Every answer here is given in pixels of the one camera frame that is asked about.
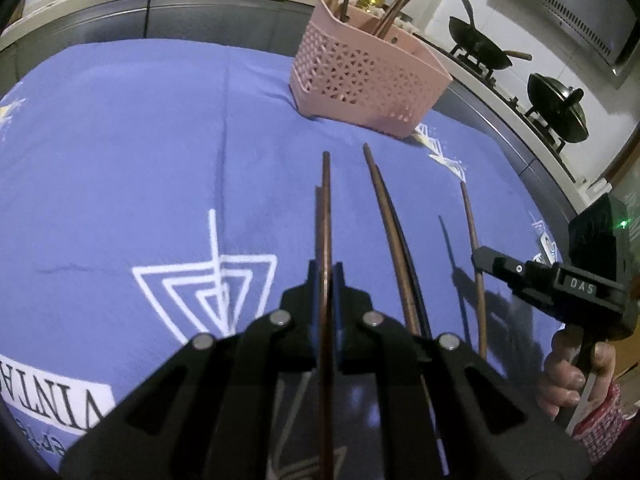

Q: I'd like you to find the reddish brown wooden chopstick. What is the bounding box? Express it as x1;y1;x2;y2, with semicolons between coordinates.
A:
318;152;334;479

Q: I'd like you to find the black wooden chopstick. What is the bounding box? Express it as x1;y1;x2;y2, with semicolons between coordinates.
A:
388;196;432;338

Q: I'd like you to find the dark brown wooden chopstick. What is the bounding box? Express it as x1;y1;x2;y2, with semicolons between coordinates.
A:
363;143;421;335

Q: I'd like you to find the light brown wooden chopstick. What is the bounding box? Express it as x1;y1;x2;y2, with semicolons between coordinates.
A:
372;0;410;38

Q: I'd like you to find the person's right hand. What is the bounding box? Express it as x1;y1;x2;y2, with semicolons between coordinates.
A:
537;326;616;419

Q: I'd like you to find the white square smart device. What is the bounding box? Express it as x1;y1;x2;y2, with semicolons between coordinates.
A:
534;231;562;266

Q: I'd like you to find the black gas stove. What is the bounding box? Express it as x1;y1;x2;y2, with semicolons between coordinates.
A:
415;34;586;186

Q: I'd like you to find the black lidded wok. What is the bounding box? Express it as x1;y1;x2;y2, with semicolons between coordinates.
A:
525;73;589;143

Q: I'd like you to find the blue printed tablecloth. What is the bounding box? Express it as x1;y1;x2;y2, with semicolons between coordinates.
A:
1;40;561;468

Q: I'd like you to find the pink perforated utensil basket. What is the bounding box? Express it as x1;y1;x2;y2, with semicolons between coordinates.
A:
290;0;452;139

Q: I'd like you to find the black wok with handle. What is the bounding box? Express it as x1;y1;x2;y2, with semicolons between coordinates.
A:
448;0;533;70

